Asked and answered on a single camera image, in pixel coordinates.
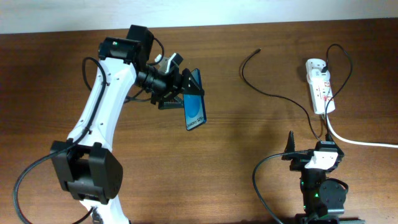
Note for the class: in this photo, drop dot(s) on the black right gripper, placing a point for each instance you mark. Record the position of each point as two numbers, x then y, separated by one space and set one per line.
299 157

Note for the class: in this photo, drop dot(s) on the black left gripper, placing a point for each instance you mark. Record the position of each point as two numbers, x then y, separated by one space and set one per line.
173 87

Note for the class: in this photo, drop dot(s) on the blue Samsung Galaxy smartphone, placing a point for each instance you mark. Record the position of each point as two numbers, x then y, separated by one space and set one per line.
194 108

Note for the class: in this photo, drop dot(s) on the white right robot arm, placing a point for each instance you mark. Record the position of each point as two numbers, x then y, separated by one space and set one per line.
323 197

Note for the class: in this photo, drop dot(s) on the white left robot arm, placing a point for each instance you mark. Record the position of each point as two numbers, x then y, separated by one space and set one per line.
84 163

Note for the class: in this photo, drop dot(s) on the white USB charger adapter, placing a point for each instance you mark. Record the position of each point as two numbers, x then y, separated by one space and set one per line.
314 68

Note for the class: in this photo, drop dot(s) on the white power strip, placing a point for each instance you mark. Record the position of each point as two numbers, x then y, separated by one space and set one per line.
321 95

